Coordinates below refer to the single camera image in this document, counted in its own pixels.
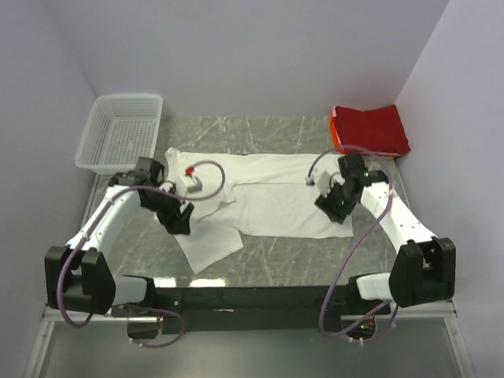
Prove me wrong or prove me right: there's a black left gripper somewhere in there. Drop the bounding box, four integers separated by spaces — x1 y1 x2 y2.
143 183 195 235

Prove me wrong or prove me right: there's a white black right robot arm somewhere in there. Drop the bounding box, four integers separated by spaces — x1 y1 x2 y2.
307 154 456 314

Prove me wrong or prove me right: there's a white plastic basket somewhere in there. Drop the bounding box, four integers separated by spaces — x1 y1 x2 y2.
74 94 163 175

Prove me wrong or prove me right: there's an aluminium rail frame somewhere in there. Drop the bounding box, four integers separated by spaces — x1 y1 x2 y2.
24 303 475 377

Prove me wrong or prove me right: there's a folded red t shirt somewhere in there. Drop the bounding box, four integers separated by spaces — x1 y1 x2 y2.
332 103 412 155

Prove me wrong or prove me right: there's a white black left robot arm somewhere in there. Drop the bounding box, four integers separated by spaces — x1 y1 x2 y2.
44 157 194 321

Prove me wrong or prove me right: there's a white t shirt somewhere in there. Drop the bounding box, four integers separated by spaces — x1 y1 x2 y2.
165 147 354 273

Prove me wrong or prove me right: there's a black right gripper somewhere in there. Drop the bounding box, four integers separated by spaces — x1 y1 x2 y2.
315 179 358 226

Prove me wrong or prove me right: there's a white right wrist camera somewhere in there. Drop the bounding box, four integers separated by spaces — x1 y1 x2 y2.
306 171 341 198

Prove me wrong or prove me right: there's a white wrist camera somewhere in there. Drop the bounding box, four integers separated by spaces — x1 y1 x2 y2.
174 165 202 197
306 171 341 198

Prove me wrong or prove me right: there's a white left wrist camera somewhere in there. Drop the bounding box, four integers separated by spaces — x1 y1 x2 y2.
174 165 202 197

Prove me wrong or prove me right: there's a black base crossbar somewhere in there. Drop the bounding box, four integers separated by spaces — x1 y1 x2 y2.
110 283 391 339

